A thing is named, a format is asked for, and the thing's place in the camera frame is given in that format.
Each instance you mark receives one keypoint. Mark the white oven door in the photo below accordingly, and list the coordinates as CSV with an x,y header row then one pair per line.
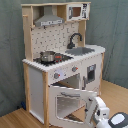
x,y
64,101

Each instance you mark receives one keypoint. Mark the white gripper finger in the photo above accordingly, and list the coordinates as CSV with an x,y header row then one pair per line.
x,y
89,109

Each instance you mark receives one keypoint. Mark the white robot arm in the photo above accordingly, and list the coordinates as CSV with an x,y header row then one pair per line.
x,y
118,120

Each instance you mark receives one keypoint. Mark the left stove knob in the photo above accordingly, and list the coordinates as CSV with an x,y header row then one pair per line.
x,y
56,75

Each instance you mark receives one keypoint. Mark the silver toy pot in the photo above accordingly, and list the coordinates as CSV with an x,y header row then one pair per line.
x,y
47,56

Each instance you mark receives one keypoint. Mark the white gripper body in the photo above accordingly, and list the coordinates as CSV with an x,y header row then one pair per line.
x,y
102,111

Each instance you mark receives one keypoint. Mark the wooden toy kitchen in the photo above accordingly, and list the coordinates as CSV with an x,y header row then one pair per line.
x,y
39,78

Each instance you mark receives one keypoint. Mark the toy microwave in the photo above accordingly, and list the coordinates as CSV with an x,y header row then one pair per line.
x,y
77,11

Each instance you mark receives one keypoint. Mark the right stove knob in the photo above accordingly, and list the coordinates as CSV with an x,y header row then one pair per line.
x,y
74,69

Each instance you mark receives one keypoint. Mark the grey range hood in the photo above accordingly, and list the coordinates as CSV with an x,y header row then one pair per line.
x,y
48,18

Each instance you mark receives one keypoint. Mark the grey toy sink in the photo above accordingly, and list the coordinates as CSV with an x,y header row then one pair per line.
x,y
79,51

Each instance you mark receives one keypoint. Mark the black toy faucet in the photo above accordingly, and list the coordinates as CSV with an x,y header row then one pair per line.
x,y
71,43

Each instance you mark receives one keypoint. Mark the black toy stovetop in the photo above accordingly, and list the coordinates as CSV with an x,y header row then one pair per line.
x,y
58,59

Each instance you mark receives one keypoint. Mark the stove knob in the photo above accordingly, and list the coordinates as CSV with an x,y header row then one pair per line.
x,y
56,75
74,69

